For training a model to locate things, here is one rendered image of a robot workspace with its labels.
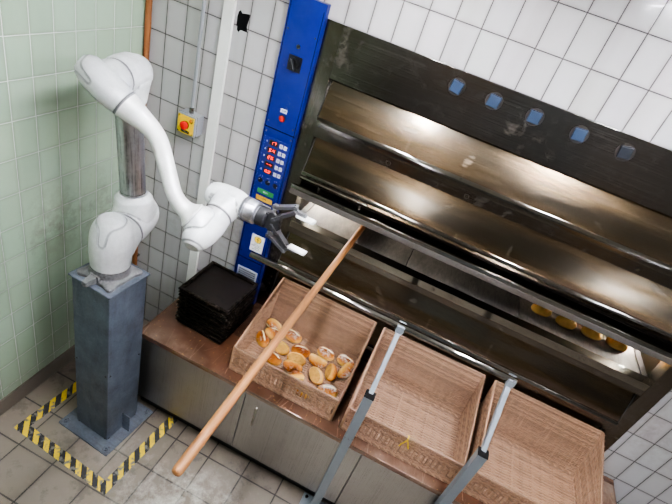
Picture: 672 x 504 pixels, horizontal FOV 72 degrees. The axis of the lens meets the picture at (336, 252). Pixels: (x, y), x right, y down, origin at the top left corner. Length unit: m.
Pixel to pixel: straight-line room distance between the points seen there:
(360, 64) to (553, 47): 0.70
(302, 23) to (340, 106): 0.35
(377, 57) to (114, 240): 1.24
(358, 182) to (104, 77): 1.07
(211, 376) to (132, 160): 1.06
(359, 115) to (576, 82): 0.81
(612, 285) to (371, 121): 1.20
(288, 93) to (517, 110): 0.93
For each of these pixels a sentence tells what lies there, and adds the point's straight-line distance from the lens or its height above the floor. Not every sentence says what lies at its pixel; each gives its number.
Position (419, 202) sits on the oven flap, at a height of 1.54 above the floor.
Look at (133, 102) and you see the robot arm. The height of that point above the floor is 1.75.
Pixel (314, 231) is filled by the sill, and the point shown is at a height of 1.18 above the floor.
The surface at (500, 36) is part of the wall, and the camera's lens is 1.92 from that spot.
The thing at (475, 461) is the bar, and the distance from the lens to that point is 2.05.
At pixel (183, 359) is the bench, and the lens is 2.41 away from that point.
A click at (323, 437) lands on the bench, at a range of 2.31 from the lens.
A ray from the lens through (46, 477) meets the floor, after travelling 2.76.
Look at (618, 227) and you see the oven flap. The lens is 2.11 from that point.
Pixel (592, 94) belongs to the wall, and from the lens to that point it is 1.95.
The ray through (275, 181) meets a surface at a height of 1.36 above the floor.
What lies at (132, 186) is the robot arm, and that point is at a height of 1.34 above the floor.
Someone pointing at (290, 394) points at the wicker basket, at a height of 0.62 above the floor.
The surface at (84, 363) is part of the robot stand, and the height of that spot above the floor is 0.49.
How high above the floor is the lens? 2.38
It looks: 33 degrees down
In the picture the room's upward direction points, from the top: 19 degrees clockwise
